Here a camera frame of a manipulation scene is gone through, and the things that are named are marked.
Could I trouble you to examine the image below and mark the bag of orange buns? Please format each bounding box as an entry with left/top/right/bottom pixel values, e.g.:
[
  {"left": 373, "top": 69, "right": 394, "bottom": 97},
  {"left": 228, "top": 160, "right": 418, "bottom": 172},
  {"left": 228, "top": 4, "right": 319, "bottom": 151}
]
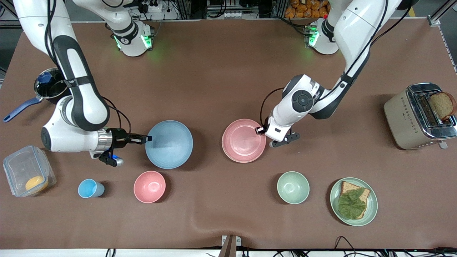
[{"left": 285, "top": 0, "right": 330, "bottom": 19}]

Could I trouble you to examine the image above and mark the black looped floor cable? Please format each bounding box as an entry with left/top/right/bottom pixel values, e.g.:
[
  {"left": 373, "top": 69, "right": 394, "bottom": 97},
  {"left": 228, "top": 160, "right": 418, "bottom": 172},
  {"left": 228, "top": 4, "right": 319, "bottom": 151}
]
[{"left": 334, "top": 236, "right": 359, "bottom": 257}]

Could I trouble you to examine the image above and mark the blue cup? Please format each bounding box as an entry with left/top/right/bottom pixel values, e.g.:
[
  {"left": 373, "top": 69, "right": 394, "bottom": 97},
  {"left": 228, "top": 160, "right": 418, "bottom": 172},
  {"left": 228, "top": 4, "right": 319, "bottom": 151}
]
[{"left": 77, "top": 178, "right": 105, "bottom": 198}]

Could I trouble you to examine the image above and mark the blue plate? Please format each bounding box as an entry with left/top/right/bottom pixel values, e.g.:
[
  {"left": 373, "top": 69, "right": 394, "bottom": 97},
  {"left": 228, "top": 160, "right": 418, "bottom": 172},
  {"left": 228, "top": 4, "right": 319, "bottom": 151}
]
[{"left": 145, "top": 120, "right": 194, "bottom": 170}]

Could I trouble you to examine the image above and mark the beige chrome toaster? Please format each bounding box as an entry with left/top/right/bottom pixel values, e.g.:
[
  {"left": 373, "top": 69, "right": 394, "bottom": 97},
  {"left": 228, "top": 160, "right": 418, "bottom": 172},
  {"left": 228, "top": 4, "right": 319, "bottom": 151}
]
[{"left": 384, "top": 83, "right": 457, "bottom": 150}]

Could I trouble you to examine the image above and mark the orange food piece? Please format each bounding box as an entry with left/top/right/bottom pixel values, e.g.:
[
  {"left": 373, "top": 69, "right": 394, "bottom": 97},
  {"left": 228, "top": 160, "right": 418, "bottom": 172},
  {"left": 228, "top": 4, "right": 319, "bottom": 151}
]
[{"left": 25, "top": 176, "right": 49, "bottom": 192}]

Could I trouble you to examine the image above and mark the green bowl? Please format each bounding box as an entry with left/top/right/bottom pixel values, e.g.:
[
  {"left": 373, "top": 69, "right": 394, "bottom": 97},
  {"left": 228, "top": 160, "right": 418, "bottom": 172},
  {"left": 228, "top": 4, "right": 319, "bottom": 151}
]
[{"left": 277, "top": 171, "right": 310, "bottom": 205}]

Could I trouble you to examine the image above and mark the brown toast slice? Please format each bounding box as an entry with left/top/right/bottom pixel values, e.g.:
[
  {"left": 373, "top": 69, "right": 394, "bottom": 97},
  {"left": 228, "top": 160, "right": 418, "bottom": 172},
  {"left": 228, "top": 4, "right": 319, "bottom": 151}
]
[{"left": 428, "top": 92, "right": 457, "bottom": 121}]

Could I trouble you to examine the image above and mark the green lettuce leaf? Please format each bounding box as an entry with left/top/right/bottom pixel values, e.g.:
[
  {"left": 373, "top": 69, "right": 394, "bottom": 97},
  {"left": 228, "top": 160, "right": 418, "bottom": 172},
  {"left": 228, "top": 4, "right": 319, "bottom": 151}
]
[{"left": 338, "top": 188, "right": 367, "bottom": 220}]

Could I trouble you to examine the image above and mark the green plate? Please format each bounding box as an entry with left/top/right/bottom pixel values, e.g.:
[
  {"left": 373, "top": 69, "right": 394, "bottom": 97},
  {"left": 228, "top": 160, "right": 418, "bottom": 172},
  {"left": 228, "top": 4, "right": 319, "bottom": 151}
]
[{"left": 330, "top": 177, "right": 378, "bottom": 227}]

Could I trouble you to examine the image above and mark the brown bread slice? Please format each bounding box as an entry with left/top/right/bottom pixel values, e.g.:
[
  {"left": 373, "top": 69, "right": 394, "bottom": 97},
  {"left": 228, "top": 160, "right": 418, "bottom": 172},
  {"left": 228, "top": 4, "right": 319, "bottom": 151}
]
[{"left": 340, "top": 181, "right": 371, "bottom": 220}]

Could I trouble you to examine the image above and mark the pink plate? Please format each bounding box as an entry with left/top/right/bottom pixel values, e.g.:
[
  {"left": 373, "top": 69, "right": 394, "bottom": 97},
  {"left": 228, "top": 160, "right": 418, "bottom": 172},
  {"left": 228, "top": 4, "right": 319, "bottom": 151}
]
[{"left": 221, "top": 119, "right": 267, "bottom": 163}]

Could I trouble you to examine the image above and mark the clear plastic container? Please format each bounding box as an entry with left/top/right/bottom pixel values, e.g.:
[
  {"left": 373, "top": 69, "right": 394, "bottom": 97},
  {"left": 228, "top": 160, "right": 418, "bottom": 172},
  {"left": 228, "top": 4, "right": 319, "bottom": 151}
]
[{"left": 3, "top": 145, "right": 57, "bottom": 197}]

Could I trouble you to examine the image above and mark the black pot blue handle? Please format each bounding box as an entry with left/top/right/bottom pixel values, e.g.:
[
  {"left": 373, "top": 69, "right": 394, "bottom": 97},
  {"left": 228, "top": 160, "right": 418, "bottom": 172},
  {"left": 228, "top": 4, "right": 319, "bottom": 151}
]
[{"left": 3, "top": 68, "right": 72, "bottom": 123}]

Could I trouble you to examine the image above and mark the metal table bracket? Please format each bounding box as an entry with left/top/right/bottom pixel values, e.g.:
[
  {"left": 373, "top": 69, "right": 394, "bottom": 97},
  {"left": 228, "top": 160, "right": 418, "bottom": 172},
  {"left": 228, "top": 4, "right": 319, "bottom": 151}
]
[{"left": 221, "top": 235, "right": 242, "bottom": 257}]

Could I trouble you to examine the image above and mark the pink bowl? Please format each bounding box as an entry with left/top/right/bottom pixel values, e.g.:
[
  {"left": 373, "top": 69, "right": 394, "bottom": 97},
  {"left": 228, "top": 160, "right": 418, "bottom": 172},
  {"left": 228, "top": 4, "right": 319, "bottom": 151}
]
[{"left": 134, "top": 171, "right": 166, "bottom": 204}]

